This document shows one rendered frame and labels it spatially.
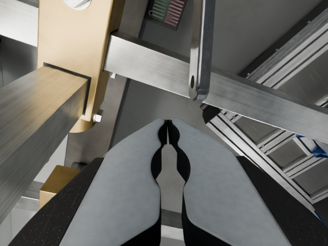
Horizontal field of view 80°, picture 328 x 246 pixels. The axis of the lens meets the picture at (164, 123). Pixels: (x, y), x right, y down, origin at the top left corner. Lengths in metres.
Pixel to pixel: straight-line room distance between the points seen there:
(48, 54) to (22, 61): 0.29
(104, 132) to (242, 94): 0.26
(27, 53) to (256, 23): 0.92
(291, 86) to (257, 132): 0.25
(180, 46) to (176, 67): 0.84
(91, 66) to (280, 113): 0.18
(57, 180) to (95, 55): 0.20
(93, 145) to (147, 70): 0.25
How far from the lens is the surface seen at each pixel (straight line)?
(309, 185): 1.47
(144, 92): 1.08
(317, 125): 0.26
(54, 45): 0.18
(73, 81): 0.17
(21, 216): 0.81
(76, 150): 0.42
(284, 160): 1.24
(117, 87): 0.33
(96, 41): 0.17
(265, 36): 1.12
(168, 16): 0.30
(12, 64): 0.49
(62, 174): 0.33
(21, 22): 0.20
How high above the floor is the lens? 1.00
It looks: 60 degrees down
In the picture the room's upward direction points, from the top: 179 degrees clockwise
